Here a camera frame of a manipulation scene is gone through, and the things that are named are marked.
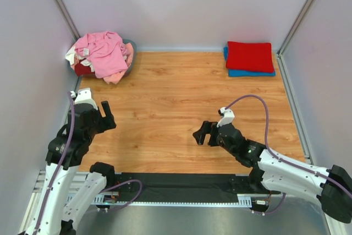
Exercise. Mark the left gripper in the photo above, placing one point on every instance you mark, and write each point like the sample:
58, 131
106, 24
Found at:
109, 118

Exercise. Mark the white cream garment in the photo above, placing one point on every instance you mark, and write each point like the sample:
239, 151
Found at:
73, 57

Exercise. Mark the light pink garment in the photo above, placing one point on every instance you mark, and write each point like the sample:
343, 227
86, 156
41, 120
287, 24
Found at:
116, 77

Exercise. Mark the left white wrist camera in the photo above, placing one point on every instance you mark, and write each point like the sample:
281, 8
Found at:
83, 96

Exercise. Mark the grey laundry basket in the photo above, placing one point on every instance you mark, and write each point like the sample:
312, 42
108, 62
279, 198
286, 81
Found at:
133, 53

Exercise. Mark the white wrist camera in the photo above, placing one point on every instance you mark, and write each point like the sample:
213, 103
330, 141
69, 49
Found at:
83, 96
227, 116

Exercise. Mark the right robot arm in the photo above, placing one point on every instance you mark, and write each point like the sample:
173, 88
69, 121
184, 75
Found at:
330, 188

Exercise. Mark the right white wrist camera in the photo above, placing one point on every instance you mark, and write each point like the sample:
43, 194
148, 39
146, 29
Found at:
227, 116

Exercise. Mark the pink t shirt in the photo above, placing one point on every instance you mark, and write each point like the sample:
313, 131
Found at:
105, 51

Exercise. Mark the dark red garment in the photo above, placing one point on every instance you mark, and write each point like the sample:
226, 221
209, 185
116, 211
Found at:
82, 70

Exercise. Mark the red t shirt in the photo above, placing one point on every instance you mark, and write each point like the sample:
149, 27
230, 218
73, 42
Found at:
251, 57

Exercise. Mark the folded blue t shirt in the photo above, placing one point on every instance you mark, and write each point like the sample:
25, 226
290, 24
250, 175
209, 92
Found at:
242, 73

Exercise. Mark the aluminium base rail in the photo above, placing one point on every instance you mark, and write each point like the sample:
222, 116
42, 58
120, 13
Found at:
132, 188

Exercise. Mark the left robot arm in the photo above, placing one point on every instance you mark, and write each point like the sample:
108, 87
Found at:
56, 214

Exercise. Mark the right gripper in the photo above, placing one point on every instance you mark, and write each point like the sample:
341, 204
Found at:
207, 128

